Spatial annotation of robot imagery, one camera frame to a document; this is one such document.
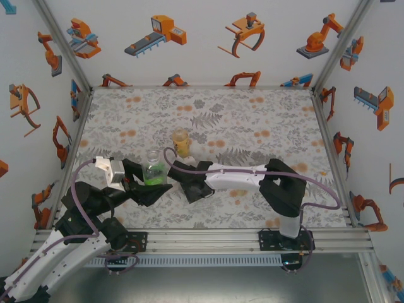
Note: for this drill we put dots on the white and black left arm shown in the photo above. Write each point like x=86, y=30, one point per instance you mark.
x=63, y=262

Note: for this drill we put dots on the aluminium frame post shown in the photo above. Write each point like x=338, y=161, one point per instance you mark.
x=375, y=284
x=340, y=47
x=64, y=47

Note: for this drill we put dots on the small controller board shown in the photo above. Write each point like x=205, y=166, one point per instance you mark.
x=290, y=261
x=116, y=258

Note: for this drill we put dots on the clear bottle with green label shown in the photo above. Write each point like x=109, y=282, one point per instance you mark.
x=154, y=175

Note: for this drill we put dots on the wide aluminium front rail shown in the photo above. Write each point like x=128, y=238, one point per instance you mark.
x=202, y=240

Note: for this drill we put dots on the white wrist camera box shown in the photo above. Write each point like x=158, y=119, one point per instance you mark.
x=188, y=159
x=110, y=172

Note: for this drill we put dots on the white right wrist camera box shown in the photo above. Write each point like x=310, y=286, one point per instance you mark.
x=188, y=159

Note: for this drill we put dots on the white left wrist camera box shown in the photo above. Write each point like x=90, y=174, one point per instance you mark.
x=110, y=172

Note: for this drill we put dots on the yellow tea bottle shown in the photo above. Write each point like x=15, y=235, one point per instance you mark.
x=181, y=143

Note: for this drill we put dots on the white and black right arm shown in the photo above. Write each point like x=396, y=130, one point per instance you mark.
x=233, y=183

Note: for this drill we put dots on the aluminium side rail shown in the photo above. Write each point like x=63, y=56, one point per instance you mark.
x=74, y=142
x=325, y=126

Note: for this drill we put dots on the aluminium back rail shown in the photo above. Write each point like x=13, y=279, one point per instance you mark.
x=202, y=87

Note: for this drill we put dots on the floral patterned table cover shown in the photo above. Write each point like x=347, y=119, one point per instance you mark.
x=142, y=110

